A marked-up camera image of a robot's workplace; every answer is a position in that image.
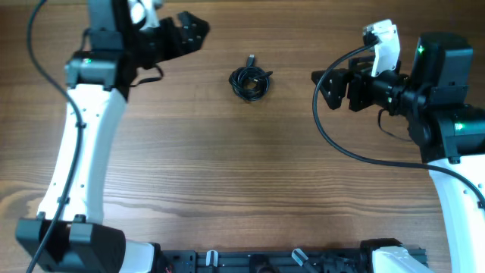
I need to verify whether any thick black cable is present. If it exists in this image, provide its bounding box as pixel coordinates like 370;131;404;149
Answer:
228;54;271;102

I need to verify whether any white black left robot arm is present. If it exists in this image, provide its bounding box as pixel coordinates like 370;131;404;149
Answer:
15;0;210;272

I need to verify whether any black left camera cable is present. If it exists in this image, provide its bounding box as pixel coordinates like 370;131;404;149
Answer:
24;0;87;273

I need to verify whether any black camera cable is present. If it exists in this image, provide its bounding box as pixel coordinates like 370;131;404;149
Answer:
311;40;485;209
24;0;87;273

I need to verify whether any black right camera cable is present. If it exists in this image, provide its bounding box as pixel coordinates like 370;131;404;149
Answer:
311;40;485;209

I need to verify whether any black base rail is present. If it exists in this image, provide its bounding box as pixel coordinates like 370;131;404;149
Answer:
162;249;371;273

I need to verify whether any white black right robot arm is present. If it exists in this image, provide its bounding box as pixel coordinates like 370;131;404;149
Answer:
311;32;484;272

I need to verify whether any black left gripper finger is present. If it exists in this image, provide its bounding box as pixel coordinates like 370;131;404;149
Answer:
166;36;204;61
176;11;210;46

